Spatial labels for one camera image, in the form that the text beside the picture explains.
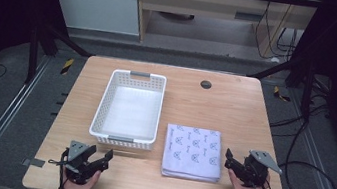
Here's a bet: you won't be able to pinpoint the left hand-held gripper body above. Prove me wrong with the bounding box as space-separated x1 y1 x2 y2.
56 138 106 188

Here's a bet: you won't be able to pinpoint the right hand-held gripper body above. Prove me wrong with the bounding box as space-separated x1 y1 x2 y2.
236 147 286 189

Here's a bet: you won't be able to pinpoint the purple printed cloth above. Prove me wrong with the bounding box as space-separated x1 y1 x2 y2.
159 123 229 185

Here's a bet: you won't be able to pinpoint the white plastic basket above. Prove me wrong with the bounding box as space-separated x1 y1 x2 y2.
87 65 168 152

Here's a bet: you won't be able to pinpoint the grey tape piece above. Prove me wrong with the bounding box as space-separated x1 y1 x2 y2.
21 156 46 170

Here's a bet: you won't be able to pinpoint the yellow black striped tape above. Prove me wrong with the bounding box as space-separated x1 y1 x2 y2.
59 56 76 77
271 85 294 104

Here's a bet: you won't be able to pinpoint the light wooden desk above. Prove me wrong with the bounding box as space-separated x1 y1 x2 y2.
125 0 323 68

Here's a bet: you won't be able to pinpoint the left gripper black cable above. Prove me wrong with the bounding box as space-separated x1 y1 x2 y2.
43 146 71 189

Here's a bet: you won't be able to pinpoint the grey table cable grommet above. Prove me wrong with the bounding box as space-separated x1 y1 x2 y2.
199 79 213 91

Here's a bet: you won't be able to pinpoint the looped black floor cable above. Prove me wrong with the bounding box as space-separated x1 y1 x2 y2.
276 113 337 189

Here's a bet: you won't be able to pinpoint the black frame post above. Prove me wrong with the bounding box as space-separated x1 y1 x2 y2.
23 24 45 86
298 65 317 120

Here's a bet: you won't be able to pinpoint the black frame strut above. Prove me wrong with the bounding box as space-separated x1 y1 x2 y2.
37 20 98 59
247 51 301 86

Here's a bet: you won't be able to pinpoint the black cables under desk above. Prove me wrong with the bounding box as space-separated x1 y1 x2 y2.
250 0 303 65

